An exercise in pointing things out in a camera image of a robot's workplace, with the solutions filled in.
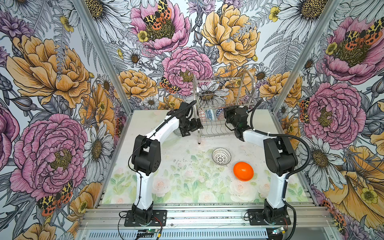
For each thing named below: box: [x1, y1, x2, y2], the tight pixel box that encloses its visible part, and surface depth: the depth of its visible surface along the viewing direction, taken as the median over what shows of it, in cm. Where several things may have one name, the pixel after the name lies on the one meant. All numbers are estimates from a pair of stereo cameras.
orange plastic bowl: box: [233, 161, 254, 182], surface depth 88 cm
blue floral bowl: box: [207, 109, 215, 122], surface depth 106 cm
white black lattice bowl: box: [212, 147, 232, 166], surface depth 96 cm
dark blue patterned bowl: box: [198, 109, 206, 123], surface depth 104 cm
